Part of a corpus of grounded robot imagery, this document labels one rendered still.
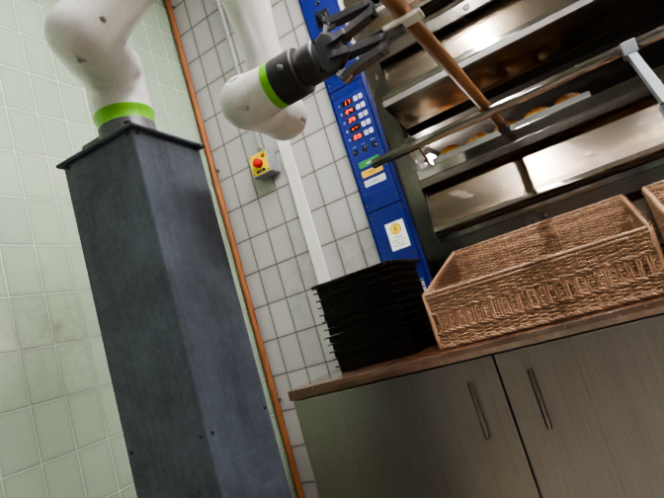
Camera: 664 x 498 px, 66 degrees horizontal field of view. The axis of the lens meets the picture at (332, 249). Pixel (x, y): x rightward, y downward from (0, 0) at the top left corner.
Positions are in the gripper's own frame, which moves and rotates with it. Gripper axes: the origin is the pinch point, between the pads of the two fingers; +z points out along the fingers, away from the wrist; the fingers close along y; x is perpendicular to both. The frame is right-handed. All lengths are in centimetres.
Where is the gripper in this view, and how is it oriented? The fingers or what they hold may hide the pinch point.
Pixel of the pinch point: (400, 12)
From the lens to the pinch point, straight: 97.9
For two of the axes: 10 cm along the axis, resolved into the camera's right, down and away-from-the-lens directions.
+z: 8.4, -3.2, -4.5
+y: 2.8, 9.5, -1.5
